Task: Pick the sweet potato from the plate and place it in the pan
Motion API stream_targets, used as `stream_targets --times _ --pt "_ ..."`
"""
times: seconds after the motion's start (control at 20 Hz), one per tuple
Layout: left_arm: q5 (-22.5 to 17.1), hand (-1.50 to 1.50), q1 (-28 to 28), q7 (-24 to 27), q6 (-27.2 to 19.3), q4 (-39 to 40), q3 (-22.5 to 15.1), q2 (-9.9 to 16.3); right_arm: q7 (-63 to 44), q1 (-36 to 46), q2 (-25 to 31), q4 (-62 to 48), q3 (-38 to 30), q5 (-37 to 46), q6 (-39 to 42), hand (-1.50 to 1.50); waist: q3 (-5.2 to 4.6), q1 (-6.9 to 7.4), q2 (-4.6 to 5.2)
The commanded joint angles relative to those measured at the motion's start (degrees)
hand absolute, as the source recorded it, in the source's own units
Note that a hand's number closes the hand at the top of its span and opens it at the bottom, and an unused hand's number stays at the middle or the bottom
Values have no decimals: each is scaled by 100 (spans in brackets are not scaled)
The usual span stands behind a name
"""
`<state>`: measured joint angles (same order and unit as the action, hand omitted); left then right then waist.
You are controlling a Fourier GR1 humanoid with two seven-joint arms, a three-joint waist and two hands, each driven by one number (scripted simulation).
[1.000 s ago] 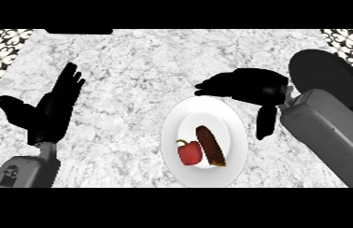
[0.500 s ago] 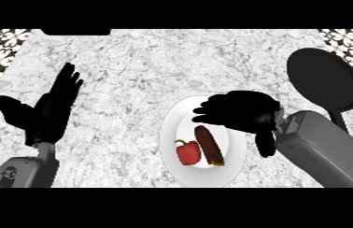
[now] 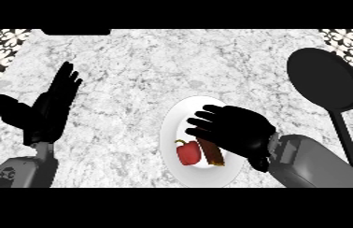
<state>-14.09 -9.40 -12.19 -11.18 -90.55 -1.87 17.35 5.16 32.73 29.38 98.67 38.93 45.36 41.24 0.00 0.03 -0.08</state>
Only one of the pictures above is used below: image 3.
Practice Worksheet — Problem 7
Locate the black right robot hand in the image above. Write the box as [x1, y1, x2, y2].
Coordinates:
[185, 104, 278, 173]

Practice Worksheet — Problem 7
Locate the red bell pepper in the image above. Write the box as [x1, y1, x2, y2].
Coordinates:
[175, 138, 205, 166]

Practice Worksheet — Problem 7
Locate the white plate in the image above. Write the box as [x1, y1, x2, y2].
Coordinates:
[159, 95, 246, 189]

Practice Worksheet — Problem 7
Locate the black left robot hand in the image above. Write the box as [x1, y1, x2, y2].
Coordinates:
[0, 61, 85, 147]

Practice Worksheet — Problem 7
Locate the brown sweet potato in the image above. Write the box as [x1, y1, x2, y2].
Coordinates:
[197, 136, 227, 167]

